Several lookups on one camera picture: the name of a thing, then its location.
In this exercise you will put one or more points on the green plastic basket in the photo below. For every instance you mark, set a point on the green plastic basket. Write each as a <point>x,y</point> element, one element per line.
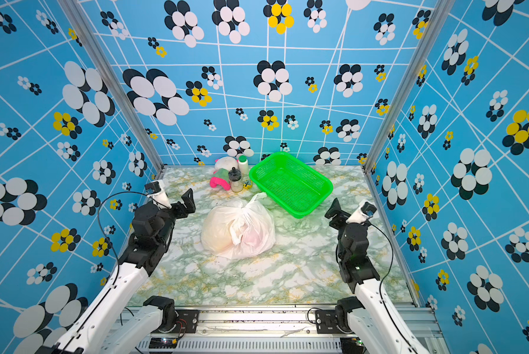
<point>293,185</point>

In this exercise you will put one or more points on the pink green plush toy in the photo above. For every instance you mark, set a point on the pink green plush toy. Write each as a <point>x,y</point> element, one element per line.
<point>220,178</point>

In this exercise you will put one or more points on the white round plush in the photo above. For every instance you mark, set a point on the white round plush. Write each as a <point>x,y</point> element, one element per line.
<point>227,163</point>

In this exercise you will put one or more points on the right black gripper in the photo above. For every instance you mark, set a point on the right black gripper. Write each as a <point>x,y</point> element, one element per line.
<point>336,213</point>

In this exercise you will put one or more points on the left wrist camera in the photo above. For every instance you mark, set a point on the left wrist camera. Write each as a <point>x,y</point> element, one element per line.
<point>156,193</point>

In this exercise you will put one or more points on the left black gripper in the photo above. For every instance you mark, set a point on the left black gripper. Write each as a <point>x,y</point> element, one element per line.
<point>189,206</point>

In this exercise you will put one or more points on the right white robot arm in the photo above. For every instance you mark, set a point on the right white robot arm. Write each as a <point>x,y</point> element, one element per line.
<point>369,314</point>

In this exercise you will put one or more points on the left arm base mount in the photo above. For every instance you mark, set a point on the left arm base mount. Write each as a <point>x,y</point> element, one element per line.
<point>186,322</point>

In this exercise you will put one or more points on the aluminium corner post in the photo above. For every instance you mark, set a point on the aluminium corner post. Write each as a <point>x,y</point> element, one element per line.
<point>75,16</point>
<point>439,16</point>

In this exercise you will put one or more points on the white translucent plastic bag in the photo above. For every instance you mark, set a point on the white translucent plastic bag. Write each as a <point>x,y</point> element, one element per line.
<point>239,229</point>

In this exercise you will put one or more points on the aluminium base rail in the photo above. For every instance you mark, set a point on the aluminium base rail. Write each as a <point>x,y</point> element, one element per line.
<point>274,329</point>

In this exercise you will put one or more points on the left aluminium corner post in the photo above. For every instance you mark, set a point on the left aluminium corner post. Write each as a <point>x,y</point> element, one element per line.
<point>75,16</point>

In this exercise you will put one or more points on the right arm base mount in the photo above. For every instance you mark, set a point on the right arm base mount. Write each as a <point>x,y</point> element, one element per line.
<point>327,322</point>

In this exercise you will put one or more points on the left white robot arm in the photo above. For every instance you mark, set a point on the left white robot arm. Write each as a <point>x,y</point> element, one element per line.
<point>92,333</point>

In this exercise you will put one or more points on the right aluminium corner post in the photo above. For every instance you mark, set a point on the right aluminium corner post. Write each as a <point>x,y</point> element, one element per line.
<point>439,16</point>

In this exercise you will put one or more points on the white bottle green cap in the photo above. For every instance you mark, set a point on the white bottle green cap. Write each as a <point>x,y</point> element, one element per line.
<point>243,165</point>

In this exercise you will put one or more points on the clear jar black lid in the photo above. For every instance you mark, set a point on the clear jar black lid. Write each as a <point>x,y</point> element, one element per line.
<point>235,180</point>

